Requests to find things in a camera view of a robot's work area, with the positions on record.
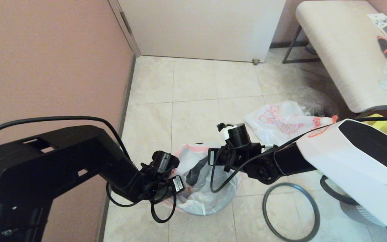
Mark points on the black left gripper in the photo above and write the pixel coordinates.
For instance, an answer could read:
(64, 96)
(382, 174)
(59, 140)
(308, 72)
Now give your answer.
(153, 186)

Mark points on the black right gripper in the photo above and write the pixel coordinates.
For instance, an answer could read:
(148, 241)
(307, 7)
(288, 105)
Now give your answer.
(240, 156)

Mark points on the used white red plastic bag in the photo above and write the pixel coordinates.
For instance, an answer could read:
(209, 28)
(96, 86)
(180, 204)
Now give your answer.
(277, 121)

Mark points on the white red-print plastic bag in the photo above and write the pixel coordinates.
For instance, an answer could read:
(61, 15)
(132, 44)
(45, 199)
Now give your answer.
(213, 201)

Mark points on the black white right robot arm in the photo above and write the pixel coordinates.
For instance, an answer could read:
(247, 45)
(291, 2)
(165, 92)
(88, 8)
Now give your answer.
(348, 161)

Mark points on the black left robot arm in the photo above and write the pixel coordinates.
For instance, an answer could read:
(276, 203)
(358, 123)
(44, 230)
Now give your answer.
(45, 168)

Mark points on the clear plastic bag dark contents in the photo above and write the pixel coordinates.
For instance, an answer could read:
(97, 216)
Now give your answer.
(317, 101)

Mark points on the small metal door stopper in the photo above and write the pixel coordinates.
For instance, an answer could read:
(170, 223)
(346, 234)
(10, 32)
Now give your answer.
(256, 62)

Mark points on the white door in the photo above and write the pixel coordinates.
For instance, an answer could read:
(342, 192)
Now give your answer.
(197, 27)

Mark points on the white wood bench metal legs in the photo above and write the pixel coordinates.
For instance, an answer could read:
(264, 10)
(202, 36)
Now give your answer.
(341, 50)

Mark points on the orange black hand tool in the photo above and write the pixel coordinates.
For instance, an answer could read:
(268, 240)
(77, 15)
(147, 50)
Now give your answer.
(385, 48)

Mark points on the black white printed paper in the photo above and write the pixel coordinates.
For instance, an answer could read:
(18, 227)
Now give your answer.
(386, 23)

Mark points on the grey door frame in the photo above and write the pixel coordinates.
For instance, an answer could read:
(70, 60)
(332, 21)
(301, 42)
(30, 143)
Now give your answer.
(126, 25)

